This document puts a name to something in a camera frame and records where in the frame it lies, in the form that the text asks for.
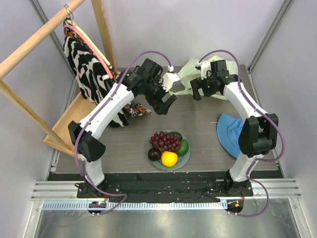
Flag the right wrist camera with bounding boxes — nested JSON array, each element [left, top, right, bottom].
[[195, 61, 212, 80]]

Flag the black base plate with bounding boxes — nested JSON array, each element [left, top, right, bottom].
[[47, 171, 283, 203]]

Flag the fake dark plum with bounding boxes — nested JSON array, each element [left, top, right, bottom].
[[148, 148, 161, 161]]

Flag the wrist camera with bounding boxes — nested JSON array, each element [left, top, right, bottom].
[[195, 61, 212, 80], [162, 72, 181, 92]]

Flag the cream clothes hanger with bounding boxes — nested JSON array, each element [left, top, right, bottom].
[[69, 19, 112, 67]]

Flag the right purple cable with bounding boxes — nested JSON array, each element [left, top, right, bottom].
[[197, 50, 287, 218]]

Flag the fake purple grape bunch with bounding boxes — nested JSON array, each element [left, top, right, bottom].
[[149, 131, 180, 152]]

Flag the purple cable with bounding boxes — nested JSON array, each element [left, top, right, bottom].
[[74, 50, 174, 215], [197, 50, 287, 218]]

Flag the fake yellow fruit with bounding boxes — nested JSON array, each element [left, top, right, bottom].
[[161, 151, 178, 168]]

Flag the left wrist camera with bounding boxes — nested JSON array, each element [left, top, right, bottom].
[[162, 72, 181, 92]]

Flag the pink clothes hanger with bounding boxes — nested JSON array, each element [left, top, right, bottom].
[[63, 24, 113, 80]]

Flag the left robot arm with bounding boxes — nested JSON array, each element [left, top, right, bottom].
[[68, 59, 180, 198]]

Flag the fake dark green avocado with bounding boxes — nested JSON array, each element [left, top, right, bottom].
[[170, 131, 183, 140]]

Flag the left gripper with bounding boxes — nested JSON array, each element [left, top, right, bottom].
[[145, 75, 177, 115]]

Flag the wooden clothes rack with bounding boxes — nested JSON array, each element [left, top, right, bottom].
[[0, 0, 134, 162]]

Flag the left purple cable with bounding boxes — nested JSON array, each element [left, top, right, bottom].
[[74, 50, 174, 215]]

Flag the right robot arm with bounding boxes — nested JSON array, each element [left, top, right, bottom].
[[190, 60, 278, 196]]

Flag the pale green plastic bag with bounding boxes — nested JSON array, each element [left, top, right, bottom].
[[169, 55, 238, 100]]

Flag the black white patterned garment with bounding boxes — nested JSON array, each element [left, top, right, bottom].
[[63, 37, 129, 128]]

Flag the fake green fruit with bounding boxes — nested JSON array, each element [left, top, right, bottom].
[[177, 139, 189, 157]]

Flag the blue cloth hat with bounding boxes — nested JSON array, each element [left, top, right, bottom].
[[216, 114, 244, 159]]

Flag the white cable duct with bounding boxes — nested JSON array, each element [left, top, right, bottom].
[[42, 200, 227, 211]]

